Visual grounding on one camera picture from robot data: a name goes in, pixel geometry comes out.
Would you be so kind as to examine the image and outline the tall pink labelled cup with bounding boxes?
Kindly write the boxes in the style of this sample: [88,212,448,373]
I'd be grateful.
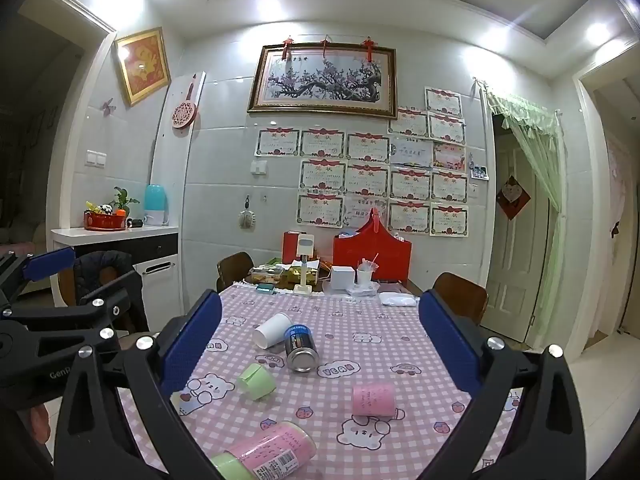
[239,420,318,480]

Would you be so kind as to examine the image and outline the white cabinet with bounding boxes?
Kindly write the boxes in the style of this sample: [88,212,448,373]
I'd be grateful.
[50,224,180,312]

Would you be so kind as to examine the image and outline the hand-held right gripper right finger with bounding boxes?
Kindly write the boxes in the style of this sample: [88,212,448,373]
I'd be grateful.
[418,289,587,480]

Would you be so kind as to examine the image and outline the white square box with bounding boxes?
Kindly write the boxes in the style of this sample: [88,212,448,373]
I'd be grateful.
[330,265,357,291]

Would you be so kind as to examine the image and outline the framed plum blossom painting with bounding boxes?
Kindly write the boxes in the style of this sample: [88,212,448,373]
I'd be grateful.
[246,43,399,120]

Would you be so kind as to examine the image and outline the green sheer curtain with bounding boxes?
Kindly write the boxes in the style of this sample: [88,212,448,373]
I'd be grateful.
[486,89,564,357]

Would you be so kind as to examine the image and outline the brown wooden chair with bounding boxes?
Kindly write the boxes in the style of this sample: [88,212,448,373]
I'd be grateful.
[432,272,489,327]
[215,252,256,294]

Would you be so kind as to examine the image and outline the group of wall certificates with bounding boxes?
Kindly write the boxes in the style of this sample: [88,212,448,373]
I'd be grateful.
[254,86,471,238]

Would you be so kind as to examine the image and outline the red diamond door decoration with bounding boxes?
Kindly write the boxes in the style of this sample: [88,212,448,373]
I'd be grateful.
[496,174,533,222]

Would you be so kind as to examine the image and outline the short pink paper cup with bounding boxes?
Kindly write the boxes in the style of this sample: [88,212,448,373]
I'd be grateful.
[352,381,397,417]

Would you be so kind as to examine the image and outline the food tray boxes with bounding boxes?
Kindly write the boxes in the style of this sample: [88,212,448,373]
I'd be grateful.
[247,259,322,289]

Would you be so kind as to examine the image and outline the red box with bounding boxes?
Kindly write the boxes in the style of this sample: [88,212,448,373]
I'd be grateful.
[282,231,314,266]

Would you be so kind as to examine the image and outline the white tissue pack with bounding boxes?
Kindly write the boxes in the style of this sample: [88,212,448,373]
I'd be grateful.
[378,290,419,307]

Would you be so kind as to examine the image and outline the blue humidifier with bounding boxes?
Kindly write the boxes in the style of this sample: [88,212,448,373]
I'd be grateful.
[143,183,169,227]

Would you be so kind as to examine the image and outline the gold framed red picture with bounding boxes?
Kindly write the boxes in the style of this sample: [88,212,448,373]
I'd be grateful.
[113,26,172,108]

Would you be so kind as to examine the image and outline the white device on stand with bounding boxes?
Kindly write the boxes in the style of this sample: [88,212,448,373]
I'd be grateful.
[293,233,317,295]

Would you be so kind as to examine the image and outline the small green paper cup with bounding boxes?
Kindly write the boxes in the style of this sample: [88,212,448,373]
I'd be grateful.
[236,363,278,401]

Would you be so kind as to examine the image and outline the white panel door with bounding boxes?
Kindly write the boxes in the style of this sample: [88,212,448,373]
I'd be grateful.
[487,134,545,345]

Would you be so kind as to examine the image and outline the black jacket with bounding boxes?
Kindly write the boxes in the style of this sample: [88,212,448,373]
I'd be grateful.
[74,250,151,334]

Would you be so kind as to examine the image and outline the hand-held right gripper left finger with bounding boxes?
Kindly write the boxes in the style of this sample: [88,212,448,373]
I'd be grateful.
[52,287,223,480]

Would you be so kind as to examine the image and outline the white paper cup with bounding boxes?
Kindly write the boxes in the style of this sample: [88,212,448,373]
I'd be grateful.
[251,312,293,350]

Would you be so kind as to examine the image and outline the white cup with straws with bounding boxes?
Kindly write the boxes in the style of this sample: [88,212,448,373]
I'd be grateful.
[355,255,382,286]

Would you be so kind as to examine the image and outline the dark metal can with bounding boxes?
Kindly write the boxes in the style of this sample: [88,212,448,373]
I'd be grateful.
[283,323,321,373]

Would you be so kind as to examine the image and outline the small green plant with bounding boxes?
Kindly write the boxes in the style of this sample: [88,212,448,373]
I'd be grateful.
[110,187,141,217]

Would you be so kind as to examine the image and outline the red gift bag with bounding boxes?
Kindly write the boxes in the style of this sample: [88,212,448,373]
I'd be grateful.
[332,207,414,284]

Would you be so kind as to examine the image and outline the round pink hanging ornament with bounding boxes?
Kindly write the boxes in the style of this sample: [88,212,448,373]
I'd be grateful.
[172,73,199,134]

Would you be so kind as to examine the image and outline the red round tray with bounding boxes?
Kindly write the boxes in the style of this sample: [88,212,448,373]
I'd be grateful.
[83,210,128,232]

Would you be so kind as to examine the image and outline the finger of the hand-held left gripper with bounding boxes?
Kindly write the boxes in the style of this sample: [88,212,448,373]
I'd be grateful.
[0,246,77,312]
[0,270,144,347]

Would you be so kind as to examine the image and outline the pink checkered bear tablecloth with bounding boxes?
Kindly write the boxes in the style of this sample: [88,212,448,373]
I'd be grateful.
[117,280,522,480]

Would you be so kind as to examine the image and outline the white leaning board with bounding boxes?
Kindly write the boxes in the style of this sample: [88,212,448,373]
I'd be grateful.
[149,70,207,227]

